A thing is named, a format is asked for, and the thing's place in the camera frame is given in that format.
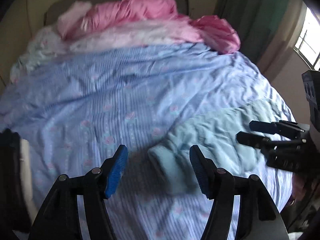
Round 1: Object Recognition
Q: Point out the blue striped floral bedsheet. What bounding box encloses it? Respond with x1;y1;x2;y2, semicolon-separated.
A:
1;43;294;239

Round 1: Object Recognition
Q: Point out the window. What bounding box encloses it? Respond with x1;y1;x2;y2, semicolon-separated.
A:
295;8;320;70

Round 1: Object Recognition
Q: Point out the white folded garment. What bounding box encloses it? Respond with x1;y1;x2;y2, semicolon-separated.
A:
20;139;37;223

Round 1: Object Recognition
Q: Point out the black folded clothes stack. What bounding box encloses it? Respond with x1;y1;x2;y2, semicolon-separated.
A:
1;129;31;233

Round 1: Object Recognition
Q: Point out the green curtain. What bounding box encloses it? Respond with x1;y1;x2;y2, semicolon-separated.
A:
214;0;289;63

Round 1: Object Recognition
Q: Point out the light floral quilt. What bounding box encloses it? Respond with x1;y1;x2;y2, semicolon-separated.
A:
10;0;93;81

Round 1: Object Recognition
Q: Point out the pink satin blanket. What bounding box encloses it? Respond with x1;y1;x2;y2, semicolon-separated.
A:
57;0;240;54

